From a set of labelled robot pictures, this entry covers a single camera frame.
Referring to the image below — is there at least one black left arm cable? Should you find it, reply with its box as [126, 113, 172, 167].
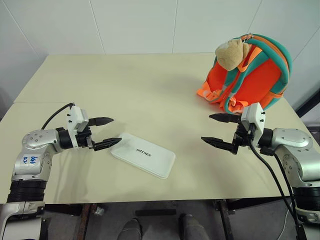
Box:
[40, 102, 76, 131]

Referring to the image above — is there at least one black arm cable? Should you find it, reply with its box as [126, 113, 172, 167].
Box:
[40, 102, 76, 131]
[260, 147, 296, 201]
[248, 124, 307, 240]

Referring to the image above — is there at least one rusty metal table leg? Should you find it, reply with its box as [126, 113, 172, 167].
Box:
[76, 202, 99, 240]
[216, 199, 237, 240]

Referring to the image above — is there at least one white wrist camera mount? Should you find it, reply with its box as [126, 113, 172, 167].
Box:
[65, 105, 90, 149]
[240, 102, 266, 149]

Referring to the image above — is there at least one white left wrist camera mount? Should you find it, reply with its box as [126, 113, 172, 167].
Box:
[65, 105, 90, 149]

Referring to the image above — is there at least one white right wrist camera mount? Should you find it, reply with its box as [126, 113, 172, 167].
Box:
[240, 102, 266, 149]

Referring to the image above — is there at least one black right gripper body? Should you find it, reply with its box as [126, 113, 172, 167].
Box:
[231, 117, 256, 156]

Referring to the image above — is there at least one orange and teal backpack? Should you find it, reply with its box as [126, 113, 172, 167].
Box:
[196, 33, 293, 114]

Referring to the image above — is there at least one thin white cable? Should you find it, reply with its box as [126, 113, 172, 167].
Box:
[277, 211, 297, 232]

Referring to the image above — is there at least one beige plush toy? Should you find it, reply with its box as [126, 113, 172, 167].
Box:
[215, 38, 250, 72]

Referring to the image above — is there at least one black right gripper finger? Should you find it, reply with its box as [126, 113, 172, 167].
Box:
[208, 112, 242, 124]
[200, 136, 236, 154]

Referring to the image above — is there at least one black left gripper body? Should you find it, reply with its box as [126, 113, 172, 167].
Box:
[74, 125, 97, 151]

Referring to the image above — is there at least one dark rounded grey shape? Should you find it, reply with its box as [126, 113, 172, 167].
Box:
[117, 218, 144, 240]
[178, 213, 210, 240]

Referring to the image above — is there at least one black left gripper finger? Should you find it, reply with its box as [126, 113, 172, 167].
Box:
[93, 137, 123, 152]
[87, 116, 115, 127]

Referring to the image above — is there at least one white rectangular case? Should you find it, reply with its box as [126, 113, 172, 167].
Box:
[109, 132, 177, 179]

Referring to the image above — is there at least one black flat bar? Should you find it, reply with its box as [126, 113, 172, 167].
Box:
[135, 209, 177, 216]

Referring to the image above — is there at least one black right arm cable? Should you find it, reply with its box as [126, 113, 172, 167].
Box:
[260, 147, 296, 201]
[248, 124, 307, 240]

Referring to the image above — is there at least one black frame panel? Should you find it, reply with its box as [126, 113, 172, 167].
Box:
[294, 81, 320, 118]

